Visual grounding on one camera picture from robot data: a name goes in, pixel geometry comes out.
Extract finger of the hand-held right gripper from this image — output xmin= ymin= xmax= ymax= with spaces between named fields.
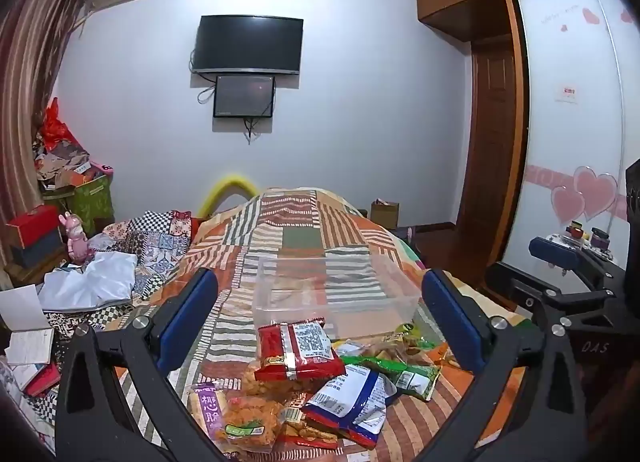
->
xmin=484 ymin=262 xmax=627 ymax=330
xmin=530 ymin=236 xmax=627 ymax=294

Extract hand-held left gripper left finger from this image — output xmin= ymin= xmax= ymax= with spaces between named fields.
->
xmin=54 ymin=268 xmax=236 ymax=462

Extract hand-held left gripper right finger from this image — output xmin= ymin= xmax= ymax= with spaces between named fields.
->
xmin=420 ymin=268 xmax=589 ymax=462

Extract green snack packet dark logo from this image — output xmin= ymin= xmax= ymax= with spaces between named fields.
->
xmin=394 ymin=323 xmax=437 ymax=349

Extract green and white snack packet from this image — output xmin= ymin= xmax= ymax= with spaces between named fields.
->
xmin=340 ymin=354 xmax=442 ymax=402

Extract clear packet of brown snacks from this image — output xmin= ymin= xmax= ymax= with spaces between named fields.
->
xmin=345 ymin=337 xmax=426 ymax=362

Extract red snack packet white label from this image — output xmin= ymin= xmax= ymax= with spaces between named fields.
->
xmin=255 ymin=319 xmax=347 ymax=383

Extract orange cracker packet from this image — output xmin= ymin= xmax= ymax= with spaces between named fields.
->
xmin=241 ymin=359 xmax=303 ymax=397

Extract purple label orange snack packet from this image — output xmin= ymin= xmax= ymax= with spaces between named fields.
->
xmin=187 ymin=382 xmax=287 ymax=454

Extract clear plastic container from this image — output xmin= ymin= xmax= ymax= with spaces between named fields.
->
xmin=251 ymin=254 xmax=422 ymax=338

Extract blue and white snack packet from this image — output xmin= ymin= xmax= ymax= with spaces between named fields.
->
xmin=301 ymin=364 xmax=399 ymax=449

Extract checkered patchwork quilt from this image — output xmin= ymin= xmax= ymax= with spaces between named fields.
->
xmin=42 ymin=209 xmax=195 ymax=343

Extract white wardrobe door pink hearts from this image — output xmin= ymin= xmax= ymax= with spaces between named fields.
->
xmin=501 ymin=0 xmax=640 ymax=270

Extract wooden door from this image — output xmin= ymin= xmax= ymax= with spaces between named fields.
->
xmin=456 ymin=34 xmax=532 ymax=232

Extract cardboard box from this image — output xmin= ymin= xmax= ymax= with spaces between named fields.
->
xmin=370 ymin=199 xmax=401 ymax=228

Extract striped patchwork blanket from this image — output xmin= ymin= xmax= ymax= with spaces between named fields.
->
xmin=112 ymin=187 xmax=533 ymax=462

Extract pink toy figure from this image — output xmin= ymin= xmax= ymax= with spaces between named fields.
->
xmin=59 ymin=212 xmax=94 ymax=261

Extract yellow foam tube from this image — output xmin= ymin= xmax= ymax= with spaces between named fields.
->
xmin=200 ymin=173 xmax=260 ymax=221

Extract green box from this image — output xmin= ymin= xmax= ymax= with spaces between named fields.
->
xmin=42 ymin=174 xmax=115 ymax=239

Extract red book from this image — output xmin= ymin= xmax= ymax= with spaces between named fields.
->
xmin=22 ymin=362 xmax=62 ymax=398

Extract white paper sheet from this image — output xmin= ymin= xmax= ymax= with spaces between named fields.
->
xmin=0 ymin=284 xmax=44 ymax=333

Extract red box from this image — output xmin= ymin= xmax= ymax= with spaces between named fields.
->
xmin=6 ymin=204 xmax=62 ymax=248

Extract small black monitor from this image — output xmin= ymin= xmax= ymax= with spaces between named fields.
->
xmin=213 ymin=74 xmax=277 ymax=119

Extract red plastic bag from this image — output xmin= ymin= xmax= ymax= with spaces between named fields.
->
xmin=41 ymin=97 xmax=74 ymax=149

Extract black wall television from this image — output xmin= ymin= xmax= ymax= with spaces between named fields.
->
xmin=192 ymin=15 xmax=305 ymax=77

